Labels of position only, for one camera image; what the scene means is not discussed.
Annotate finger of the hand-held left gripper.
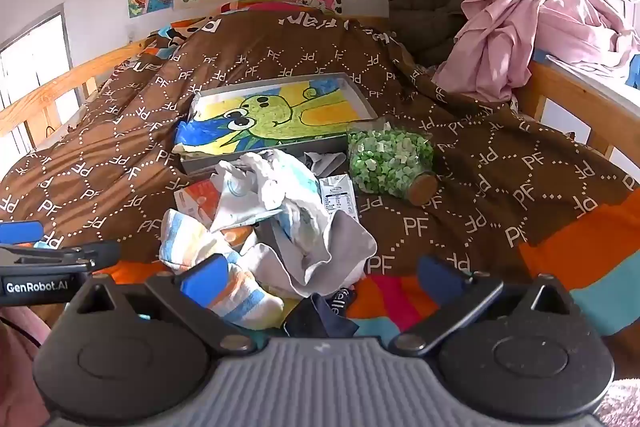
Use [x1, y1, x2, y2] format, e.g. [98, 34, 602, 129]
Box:
[0, 241, 122, 275]
[0, 220, 45, 245]

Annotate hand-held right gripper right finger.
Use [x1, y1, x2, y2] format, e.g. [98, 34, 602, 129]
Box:
[389, 254, 576, 356]

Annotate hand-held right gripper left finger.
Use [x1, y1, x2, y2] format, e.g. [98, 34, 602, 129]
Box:
[65, 253, 258, 354]

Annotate striped white orange blue sock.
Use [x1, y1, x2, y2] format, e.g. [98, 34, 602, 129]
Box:
[159, 208, 285, 328]

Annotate light grey sock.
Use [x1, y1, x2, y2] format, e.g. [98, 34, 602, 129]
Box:
[240, 209, 378, 300]

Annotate white printed gauze cloth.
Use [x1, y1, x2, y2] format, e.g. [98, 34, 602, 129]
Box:
[210, 150, 321, 233]

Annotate white sock blue stripes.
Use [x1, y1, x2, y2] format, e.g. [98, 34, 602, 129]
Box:
[272, 202, 335, 268]

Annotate navy sock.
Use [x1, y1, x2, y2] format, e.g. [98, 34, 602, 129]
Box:
[284, 289, 361, 339]

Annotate grey tray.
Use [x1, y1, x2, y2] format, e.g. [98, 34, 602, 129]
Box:
[180, 72, 378, 176]

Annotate orange and white carton box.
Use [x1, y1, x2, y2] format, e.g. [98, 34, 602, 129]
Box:
[173, 179, 257, 254]

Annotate pink fuzzy clothing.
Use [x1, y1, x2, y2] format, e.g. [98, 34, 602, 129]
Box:
[597, 377, 640, 427]
[0, 307, 56, 427]

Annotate brown printed blanket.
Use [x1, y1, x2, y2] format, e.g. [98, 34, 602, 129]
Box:
[0, 0, 640, 358]

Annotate white blue milk carton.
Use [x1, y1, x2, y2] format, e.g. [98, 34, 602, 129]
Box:
[320, 174, 361, 228]

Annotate window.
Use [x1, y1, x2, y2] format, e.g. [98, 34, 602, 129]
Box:
[0, 7, 87, 158]

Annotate green frog drawing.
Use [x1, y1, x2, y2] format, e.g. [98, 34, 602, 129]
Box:
[174, 77, 372, 158]

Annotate pink cloth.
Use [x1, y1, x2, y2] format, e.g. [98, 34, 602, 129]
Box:
[432, 0, 640, 104]

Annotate wooden bed rail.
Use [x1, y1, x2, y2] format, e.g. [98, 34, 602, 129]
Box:
[0, 39, 151, 142]
[515, 59, 640, 168]

